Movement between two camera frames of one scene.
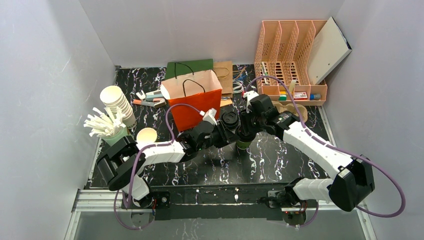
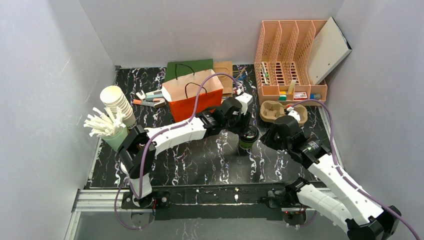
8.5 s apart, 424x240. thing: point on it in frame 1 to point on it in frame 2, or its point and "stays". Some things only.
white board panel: (330, 47) stays
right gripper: (249, 124) to (269, 140)
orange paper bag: (202, 90) stays
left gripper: (218, 133) to (244, 122)
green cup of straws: (111, 128) stays
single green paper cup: (243, 145) stays
